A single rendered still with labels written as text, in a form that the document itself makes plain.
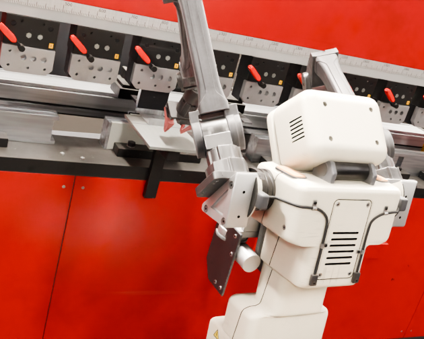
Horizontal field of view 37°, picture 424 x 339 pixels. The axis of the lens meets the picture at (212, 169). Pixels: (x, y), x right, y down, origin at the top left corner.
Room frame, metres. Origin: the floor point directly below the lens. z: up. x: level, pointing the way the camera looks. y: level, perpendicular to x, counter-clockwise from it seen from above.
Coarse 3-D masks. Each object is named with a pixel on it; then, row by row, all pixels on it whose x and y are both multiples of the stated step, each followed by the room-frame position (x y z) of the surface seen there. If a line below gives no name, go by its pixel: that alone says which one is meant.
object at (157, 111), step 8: (144, 96) 1.99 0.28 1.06; (152, 96) 2.00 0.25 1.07; (160, 96) 2.02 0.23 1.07; (168, 96) 2.03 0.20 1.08; (136, 104) 2.00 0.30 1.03; (144, 104) 1.99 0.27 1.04; (152, 104) 2.01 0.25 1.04; (160, 104) 2.02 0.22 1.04; (136, 112) 1.99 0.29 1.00; (144, 112) 2.01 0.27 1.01; (152, 112) 2.02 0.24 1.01; (160, 112) 2.03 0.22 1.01
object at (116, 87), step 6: (120, 78) 2.23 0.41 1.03; (114, 84) 2.21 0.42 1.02; (120, 84) 2.19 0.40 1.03; (126, 84) 2.18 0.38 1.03; (114, 90) 2.19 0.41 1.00; (120, 90) 2.15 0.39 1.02; (126, 90) 2.16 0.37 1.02; (132, 90) 2.17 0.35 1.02; (138, 90) 2.19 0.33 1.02; (120, 96) 2.15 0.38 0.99; (126, 96) 2.16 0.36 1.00; (132, 96) 2.15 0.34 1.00
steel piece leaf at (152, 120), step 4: (144, 116) 1.98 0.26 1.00; (148, 116) 1.99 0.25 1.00; (152, 116) 2.00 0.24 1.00; (156, 116) 2.01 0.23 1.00; (160, 116) 2.03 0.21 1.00; (148, 120) 1.95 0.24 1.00; (152, 120) 1.92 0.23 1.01; (156, 120) 1.93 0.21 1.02; (160, 120) 1.93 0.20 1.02; (164, 120) 1.94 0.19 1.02; (152, 124) 1.92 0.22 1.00; (156, 124) 1.93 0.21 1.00; (160, 124) 1.94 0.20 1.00
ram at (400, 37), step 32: (64, 0) 1.81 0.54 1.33; (96, 0) 1.85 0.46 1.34; (128, 0) 1.90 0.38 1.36; (160, 0) 1.95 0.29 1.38; (224, 0) 2.05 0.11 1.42; (256, 0) 2.11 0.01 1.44; (288, 0) 2.16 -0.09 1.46; (320, 0) 2.22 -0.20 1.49; (352, 0) 2.29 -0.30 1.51; (384, 0) 2.35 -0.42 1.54; (416, 0) 2.42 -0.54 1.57; (128, 32) 1.91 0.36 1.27; (160, 32) 1.96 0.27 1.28; (256, 32) 2.12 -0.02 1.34; (288, 32) 2.18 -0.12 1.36; (320, 32) 2.25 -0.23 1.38; (352, 32) 2.31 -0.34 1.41; (384, 32) 2.38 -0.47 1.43; (416, 32) 2.45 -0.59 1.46; (416, 64) 2.48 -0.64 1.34
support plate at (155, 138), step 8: (128, 120) 1.92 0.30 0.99; (136, 120) 1.92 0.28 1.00; (144, 120) 1.94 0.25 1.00; (136, 128) 1.85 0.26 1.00; (144, 128) 1.87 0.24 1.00; (152, 128) 1.89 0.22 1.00; (160, 128) 1.91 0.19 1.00; (176, 128) 1.95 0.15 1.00; (144, 136) 1.80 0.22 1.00; (152, 136) 1.82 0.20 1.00; (160, 136) 1.84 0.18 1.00; (168, 136) 1.86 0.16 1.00; (176, 136) 1.88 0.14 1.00; (184, 136) 1.90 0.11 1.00; (152, 144) 1.75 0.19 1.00; (160, 144) 1.77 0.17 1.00; (168, 144) 1.79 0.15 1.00; (176, 144) 1.81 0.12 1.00; (184, 144) 1.83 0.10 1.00; (192, 144) 1.85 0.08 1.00; (184, 152) 1.78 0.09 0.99; (192, 152) 1.80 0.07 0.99
